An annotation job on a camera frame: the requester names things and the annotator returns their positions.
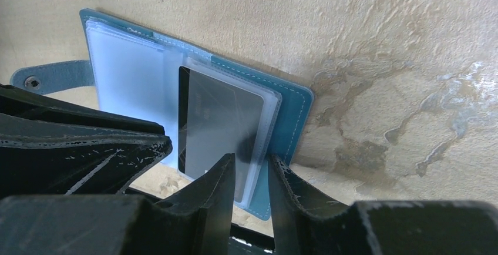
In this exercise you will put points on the blue card holder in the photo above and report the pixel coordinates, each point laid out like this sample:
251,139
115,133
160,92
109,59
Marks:
136,73

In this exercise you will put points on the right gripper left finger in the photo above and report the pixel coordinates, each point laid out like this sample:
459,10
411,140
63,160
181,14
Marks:
80,224

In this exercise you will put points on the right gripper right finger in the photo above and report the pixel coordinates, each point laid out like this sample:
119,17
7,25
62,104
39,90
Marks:
307,221

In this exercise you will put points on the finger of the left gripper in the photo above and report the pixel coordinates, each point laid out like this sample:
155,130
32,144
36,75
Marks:
27,105
52,158

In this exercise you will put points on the black card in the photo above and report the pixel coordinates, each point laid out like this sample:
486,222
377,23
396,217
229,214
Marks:
216,118

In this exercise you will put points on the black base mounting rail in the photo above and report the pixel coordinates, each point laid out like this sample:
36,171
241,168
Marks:
241,241

